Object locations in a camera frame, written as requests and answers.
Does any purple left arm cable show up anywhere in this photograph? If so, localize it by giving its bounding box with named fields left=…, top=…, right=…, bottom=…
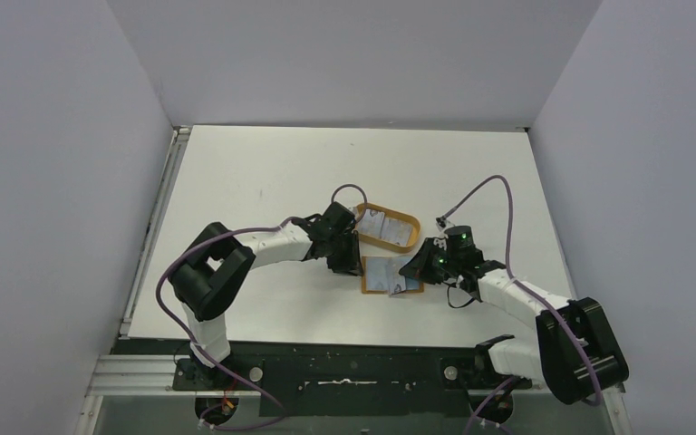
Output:
left=154, top=183, right=370, bottom=432

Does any aluminium side rail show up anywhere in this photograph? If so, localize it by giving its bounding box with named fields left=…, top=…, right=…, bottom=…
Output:
left=118, top=125, right=193, bottom=339

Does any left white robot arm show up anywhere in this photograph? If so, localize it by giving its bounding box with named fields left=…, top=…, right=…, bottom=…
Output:
left=160, top=202, right=363, bottom=389

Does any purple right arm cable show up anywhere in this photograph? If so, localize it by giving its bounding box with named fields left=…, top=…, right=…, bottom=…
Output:
left=435, top=175, right=605, bottom=435

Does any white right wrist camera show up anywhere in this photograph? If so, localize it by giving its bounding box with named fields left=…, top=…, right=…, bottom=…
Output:
left=436, top=217, right=448, bottom=230

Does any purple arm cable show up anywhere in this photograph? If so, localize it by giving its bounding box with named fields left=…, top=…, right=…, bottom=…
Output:
left=154, top=183, right=370, bottom=432
left=435, top=175, right=605, bottom=435

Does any orange leather card holder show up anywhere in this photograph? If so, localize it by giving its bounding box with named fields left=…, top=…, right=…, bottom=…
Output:
left=362, top=256, right=424, bottom=296

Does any tan oval tray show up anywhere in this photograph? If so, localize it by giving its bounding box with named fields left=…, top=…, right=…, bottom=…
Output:
left=352, top=203, right=421, bottom=253

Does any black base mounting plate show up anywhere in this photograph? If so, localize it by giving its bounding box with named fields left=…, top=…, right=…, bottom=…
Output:
left=171, top=342, right=509, bottom=424

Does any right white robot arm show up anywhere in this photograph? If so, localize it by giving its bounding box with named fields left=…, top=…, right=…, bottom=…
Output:
left=400, top=226, right=630, bottom=404

